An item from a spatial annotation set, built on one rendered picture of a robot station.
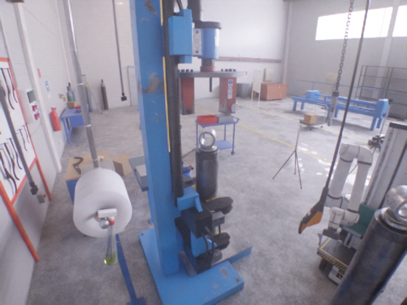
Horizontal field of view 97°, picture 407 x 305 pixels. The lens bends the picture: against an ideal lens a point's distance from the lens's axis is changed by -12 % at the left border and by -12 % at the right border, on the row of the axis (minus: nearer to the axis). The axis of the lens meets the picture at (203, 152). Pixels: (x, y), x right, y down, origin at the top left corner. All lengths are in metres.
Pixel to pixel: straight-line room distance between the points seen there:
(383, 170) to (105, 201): 2.27
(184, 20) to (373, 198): 2.31
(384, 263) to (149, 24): 1.91
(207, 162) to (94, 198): 1.05
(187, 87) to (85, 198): 1.02
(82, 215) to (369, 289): 1.60
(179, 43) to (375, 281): 1.75
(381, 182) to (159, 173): 2.07
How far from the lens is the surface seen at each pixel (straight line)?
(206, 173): 1.83
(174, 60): 1.38
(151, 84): 1.46
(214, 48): 1.64
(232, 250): 2.67
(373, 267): 1.49
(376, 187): 2.47
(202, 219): 1.66
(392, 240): 1.37
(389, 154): 2.35
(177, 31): 1.32
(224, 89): 1.75
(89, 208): 1.04
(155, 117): 1.50
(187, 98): 1.58
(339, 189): 2.30
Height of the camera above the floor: 2.18
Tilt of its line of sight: 24 degrees down
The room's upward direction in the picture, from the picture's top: straight up
